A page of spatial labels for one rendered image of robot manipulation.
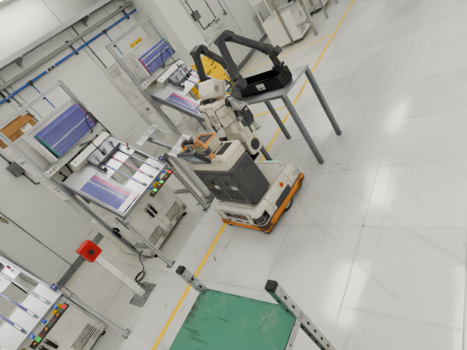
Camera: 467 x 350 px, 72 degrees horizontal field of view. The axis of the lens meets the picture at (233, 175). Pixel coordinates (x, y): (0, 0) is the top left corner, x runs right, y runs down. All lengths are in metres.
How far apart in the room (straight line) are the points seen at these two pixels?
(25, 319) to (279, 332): 2.23
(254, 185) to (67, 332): 2.03
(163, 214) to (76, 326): 1.30
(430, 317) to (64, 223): 4.25
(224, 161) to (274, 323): 1.53
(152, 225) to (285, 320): 2.67
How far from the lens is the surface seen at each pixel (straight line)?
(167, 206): 3.67
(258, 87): 3.04
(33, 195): 4.83
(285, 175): 2.81
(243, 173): 2.51
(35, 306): 2.97
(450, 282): 2.10
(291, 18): 6.78
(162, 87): 4.13
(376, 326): 2.05
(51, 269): 4.94
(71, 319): 3.35
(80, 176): 3.40
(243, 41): 2.72
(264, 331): 1.08
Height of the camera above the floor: 1.78
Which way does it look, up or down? 28 degrees down
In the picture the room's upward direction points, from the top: 38 degrees counter-clockwise
